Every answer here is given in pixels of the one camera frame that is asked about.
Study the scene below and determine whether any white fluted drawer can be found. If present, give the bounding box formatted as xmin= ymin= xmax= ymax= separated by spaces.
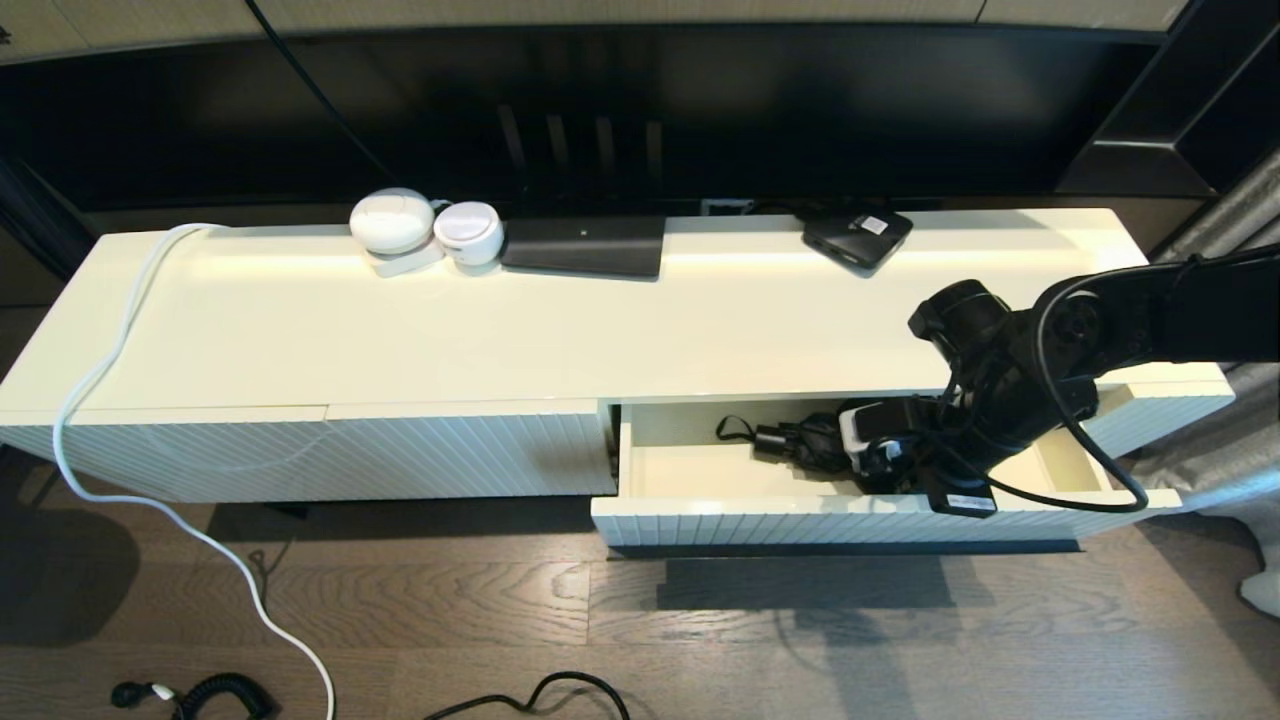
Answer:
xmin=590 ymin=385 xmax=1183 ymax=551

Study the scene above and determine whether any black set-top box white label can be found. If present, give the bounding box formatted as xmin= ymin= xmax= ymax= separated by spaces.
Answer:
xmin=801 ymin=207 xmax=913 ymax=276

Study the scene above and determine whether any white flat device base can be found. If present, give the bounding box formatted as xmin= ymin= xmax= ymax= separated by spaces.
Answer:
xmin=366 ymin=243 xmax=447 ymax=279

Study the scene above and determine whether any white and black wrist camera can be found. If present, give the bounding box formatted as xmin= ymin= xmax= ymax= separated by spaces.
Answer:
xmin=838 ymin=398 xmax=916 ymax=476

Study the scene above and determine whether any black floor cable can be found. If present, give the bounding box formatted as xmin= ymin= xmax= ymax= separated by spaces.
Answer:
xmin=425 ymin=671 xmax=631 ymax=720

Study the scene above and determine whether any black wall shelf unit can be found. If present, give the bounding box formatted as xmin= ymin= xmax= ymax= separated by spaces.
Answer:
xmin=1050 ymin=0 xmax=1280 ymax=201

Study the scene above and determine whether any small white round device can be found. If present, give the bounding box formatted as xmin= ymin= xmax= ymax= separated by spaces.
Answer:
xmin=434 ymin=202 xmax=505 ymax=268

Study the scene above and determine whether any large white round device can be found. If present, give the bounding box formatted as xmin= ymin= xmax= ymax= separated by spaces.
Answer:
xmin=349 ymin=188 xmax=438 ymax=255

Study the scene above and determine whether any black flat router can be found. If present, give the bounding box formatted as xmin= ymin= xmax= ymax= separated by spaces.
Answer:
xmin=500 ymin=215 xmax=667 ymax=280

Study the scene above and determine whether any white long TV cabinet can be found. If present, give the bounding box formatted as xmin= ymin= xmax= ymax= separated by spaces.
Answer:
xmin=0 ymin=207 xmax=1236 ymax=503

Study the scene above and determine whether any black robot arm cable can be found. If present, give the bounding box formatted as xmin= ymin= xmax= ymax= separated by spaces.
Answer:
xmin=930 ymin=270 xmax=1151 ymax=514

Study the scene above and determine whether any black umbrella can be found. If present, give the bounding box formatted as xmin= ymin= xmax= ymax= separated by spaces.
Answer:
xmin=715 ymin=400 xmax=871 ymax=481

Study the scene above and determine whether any thin black wall cable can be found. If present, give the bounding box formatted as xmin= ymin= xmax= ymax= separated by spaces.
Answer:
xmin=245 ymin=0 xmax=396 ymax=186

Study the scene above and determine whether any white power cable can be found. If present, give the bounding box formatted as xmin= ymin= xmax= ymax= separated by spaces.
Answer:
xmin=53 ymin=224 xmax=337 ymax=720

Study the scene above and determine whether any black coiled cable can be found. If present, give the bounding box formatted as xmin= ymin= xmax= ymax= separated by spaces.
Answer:
xmin=112 ymin=673 xmax=279 ymax=720

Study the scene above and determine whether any black television screen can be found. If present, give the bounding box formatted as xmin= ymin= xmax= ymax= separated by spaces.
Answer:
xmin=0 ymin=22 xmax=1166 ymax=216

